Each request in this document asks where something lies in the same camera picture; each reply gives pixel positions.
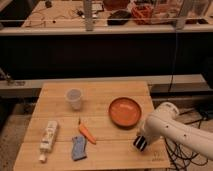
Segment black white striped eraser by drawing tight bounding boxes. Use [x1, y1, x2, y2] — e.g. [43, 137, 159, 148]
[133, 136, 147, 151]

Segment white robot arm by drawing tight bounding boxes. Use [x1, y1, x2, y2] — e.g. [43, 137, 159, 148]
[133, 102, 213, 160]

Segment orange ceramic bowl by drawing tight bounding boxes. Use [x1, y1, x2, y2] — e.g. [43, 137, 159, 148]
[108, 97, 142, 127]

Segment translucent plastic cup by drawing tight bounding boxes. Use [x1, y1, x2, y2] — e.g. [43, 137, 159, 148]
[66, 89, 83, 110]

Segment orange toy carrot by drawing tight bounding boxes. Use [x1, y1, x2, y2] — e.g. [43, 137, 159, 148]
[78, 120, 96, 144]

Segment black object on bench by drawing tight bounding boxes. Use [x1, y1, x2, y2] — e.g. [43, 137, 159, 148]
[107, 10, 131, 26]

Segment orange crate on bench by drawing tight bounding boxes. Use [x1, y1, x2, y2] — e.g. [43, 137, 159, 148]
[131, 5, 152, 25]

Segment white tube bottle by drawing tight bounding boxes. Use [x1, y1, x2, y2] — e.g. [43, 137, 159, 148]
[39, 121, 59, 163]

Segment metal clamp at left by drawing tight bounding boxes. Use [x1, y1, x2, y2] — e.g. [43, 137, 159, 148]
[0, 67, 25, 86]

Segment grey metal post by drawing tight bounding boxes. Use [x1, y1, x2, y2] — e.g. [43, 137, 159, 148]
[83, 0, 93, 31]

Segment black cables on floor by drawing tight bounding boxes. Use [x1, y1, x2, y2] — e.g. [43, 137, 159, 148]
[164, 108, 213, 171]

